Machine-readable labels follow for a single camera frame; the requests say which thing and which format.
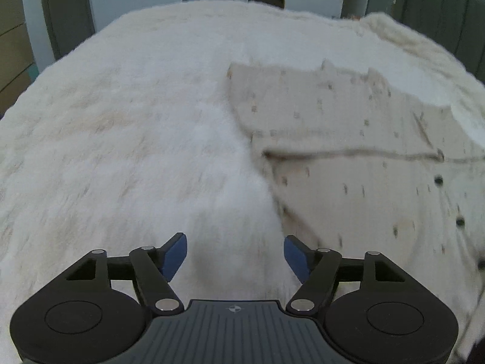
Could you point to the wooden drawer cabinet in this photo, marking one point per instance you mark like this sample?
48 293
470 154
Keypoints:
13 41

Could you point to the grey padded headboard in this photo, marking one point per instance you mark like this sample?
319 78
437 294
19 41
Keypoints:
443 7

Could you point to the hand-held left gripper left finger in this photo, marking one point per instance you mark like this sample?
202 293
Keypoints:
174 256

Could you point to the grey door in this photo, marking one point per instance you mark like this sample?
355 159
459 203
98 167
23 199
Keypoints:
68 11

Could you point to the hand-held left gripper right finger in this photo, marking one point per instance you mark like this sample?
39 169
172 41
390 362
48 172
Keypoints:
297 259

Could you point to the white fluffy blanket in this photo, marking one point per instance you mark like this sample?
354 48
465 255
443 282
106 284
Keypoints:
125 132

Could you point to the beige dog print button shirt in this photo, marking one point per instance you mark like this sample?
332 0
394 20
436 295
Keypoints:
352 140

